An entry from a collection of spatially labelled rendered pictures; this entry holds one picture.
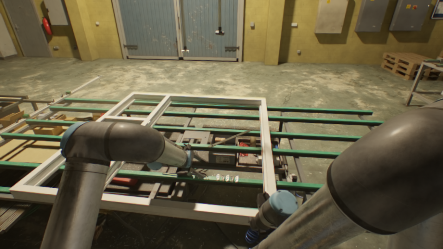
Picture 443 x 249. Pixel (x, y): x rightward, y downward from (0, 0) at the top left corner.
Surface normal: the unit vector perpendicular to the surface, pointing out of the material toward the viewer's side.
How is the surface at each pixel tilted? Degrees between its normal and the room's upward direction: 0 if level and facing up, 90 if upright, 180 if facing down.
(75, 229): 55
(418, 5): 90
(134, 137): 50
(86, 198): 61
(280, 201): 19
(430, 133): 30
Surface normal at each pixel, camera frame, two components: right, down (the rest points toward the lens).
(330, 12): -0.11, 0.45
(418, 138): -0.49, -0.56
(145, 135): 0.70, -0.48
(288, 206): 0.14, -0.70
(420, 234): -0.87, 0.22
